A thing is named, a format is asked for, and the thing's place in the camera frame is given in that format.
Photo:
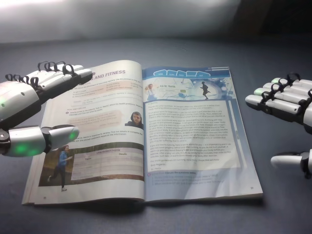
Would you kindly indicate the open textbook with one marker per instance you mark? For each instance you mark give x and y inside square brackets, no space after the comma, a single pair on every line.
[190,136]

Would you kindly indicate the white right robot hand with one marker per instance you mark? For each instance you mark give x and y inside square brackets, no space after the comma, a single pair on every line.
[287,102]

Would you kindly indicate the grey table cloth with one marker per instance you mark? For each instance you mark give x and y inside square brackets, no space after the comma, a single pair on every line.
[156,219]

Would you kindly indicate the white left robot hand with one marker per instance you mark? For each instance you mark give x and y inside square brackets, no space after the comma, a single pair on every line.
[19,97]

